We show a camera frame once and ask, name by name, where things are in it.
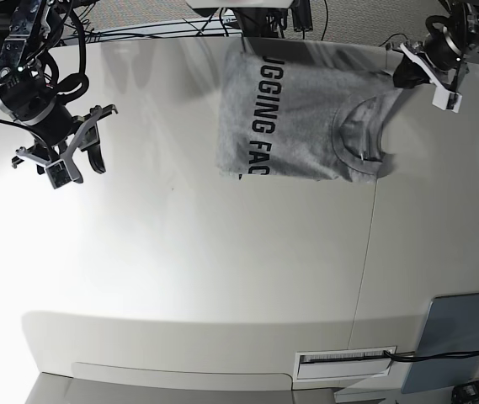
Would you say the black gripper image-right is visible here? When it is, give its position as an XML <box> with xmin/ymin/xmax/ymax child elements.
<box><xmin>397</xmin><ymin>27</ymin><xmax>468</xmax><ymax>93</ymax></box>

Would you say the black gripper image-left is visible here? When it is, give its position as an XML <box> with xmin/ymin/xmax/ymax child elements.
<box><xmin>11</xmin><ymin>104</ymin><xmax>118</xmax><ymax>168</ymax></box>

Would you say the grey T-shirt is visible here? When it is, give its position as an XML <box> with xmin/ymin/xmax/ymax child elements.
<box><xmin>216</xmin><ymin>50</ymin><xmax>402</xmax><ymax>183</ymax></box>

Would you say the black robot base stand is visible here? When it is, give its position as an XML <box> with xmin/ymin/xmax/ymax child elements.
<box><xmin>53</xmin><ymin>0</ymin><xmax>333</xmax><ymax>42</ymax></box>

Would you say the grey-blue laptop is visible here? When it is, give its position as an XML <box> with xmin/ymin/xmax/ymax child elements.
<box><xmin>401</xmin><ymin>293</ymin><xmax>479</xmax><ymax>394</ymax></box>

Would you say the black device bottom right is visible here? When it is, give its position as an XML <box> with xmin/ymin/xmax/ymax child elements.
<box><xmin>451</xmin><ymin>380</ymin><xmax>479</xmax><ymax>404</ymax></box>

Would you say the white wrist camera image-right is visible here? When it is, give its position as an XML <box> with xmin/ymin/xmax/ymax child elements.
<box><xmin>432</xmin><ymin>87</ymin><xmax>462</xmax><ymax>114</ymax></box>

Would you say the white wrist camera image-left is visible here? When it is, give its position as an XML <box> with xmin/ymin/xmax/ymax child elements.
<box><xmin>45</xmin><ymin>159</ymin><xmax>83</xmax><ymax>189</ymax></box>

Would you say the black floor cable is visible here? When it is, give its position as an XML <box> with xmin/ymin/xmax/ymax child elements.
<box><xmin>380</xmin><ymin>32</ymin><xmax>412</xmax><ymax>51</ymax></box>

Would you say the black cable to grommet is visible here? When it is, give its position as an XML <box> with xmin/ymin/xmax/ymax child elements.
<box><xmin>384</xmin><ymin>347</ymin><xmax>479</xmax><ymax>364</ymax></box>

